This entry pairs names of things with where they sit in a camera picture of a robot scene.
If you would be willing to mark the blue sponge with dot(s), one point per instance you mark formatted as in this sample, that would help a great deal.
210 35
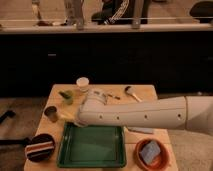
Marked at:
150 151

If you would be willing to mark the grey folded cloth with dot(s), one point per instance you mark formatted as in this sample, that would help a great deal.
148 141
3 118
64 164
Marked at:
141 130

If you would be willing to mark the white paper cup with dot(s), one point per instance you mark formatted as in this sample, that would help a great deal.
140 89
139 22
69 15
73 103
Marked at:
83 84

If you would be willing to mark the metal spoon black handle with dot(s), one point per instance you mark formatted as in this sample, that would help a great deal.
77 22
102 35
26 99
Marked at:
129 91

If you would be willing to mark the green plastic tray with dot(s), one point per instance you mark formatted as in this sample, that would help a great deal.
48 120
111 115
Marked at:
92 147

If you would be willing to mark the striped round box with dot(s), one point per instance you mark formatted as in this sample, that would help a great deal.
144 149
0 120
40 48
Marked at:
40 148

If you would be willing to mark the terracotta bowl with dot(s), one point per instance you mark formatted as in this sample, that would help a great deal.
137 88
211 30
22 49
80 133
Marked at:
160 162

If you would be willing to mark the small metal cup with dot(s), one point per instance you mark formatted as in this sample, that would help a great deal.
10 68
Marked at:
51 113

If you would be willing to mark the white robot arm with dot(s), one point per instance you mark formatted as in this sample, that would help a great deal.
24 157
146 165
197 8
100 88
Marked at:
191 113

